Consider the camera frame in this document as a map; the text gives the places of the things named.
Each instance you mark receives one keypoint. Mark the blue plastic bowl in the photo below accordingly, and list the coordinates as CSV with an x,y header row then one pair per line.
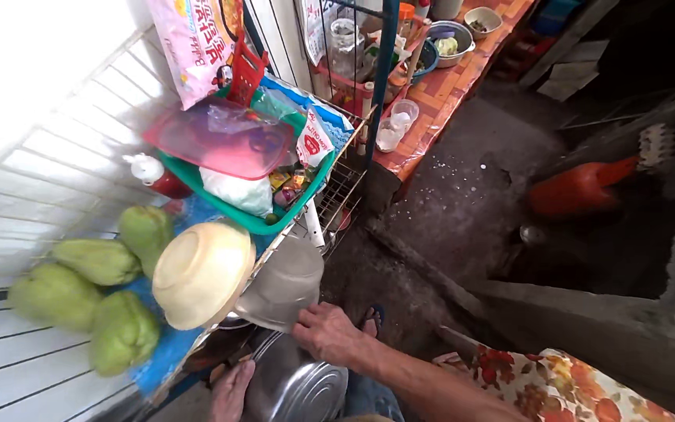
x,y
429,61

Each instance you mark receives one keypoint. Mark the clear plastic cup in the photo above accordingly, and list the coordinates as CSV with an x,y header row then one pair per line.
x,y
388,138
406,111

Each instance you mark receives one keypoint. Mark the person's legs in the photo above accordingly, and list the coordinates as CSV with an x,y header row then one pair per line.
x,y
378,398

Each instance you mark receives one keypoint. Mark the translucent pink plastic lid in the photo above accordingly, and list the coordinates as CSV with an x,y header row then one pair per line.
x,y
214,140

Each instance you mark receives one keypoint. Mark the translucent plastic bowl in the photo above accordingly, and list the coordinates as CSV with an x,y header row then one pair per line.
x,y
288,281

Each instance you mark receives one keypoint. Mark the teal plastic basin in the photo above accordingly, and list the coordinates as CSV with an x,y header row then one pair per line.
x,y
232,218

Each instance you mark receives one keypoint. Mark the table with orange checked cover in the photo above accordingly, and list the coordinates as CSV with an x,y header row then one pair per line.
x,y
440,99

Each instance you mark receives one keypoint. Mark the clear plastic bag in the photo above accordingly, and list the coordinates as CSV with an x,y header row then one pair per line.
x,y
235,117

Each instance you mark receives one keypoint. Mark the small green citrus fruit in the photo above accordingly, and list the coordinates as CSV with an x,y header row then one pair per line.
x,y
272,218

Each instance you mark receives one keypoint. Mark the floral cloth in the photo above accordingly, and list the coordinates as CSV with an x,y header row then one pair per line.
x,y
583,387

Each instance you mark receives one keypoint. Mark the pale green cabbage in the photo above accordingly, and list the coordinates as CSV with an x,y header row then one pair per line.
x,y
446,46

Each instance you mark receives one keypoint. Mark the white packet with red print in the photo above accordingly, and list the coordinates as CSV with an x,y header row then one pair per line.
x,y
314,140

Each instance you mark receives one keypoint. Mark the purple onion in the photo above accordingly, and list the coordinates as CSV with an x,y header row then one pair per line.
x,y
283,197

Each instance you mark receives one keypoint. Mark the small cream bowl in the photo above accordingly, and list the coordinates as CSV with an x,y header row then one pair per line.
x,y
490,17

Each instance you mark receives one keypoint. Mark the person's left hand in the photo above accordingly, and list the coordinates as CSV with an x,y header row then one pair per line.
x,y
230,392

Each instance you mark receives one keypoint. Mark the red bottle with white cap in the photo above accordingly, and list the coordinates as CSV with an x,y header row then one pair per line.
x,y
170,183

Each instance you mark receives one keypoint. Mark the clear jar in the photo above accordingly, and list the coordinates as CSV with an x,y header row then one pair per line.
x,y
346,50

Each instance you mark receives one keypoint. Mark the wall calendar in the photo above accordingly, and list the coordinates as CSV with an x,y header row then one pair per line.
x,y
312,35

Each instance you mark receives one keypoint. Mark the green chayote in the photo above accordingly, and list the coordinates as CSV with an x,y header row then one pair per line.
x,y
145,231
97,261
53,298
123,334

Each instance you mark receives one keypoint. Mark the small orange packet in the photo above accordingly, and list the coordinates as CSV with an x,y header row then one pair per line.
x,y
298,179

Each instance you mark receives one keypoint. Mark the white plastic bag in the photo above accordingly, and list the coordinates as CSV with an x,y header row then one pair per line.
x,y
238,192

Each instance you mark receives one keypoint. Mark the person's right hand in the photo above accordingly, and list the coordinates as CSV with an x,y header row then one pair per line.
x,y
331,335

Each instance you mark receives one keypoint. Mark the pink printed package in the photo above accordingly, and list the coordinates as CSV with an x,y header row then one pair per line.
x,y
194,47

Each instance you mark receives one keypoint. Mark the pink plastic shelf rack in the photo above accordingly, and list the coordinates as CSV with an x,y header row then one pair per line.
x,y
367,94

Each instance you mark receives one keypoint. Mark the small red plastic basket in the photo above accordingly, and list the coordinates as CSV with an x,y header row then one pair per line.
x,y
248,70

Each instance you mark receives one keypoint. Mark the person's right fingers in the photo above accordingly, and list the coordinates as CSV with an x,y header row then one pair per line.
x,y
307,325

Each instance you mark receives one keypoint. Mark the shiny metal pot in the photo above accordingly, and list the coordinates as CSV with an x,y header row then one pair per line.
x,y
302,381

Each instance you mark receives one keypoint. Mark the person's left fingers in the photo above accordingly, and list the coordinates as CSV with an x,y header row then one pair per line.
x,y
242,373

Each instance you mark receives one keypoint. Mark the cream plastic bowl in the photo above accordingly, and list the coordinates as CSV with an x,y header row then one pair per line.
x,y
197,278

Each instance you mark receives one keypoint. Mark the small yellow packet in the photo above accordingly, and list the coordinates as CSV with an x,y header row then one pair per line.
x,y
279,179

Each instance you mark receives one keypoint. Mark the jar with orange lid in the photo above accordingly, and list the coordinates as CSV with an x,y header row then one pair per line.
x,y
405,17

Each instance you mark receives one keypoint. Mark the blue plastic sheet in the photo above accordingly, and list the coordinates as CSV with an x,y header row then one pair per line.
x,y
170,346

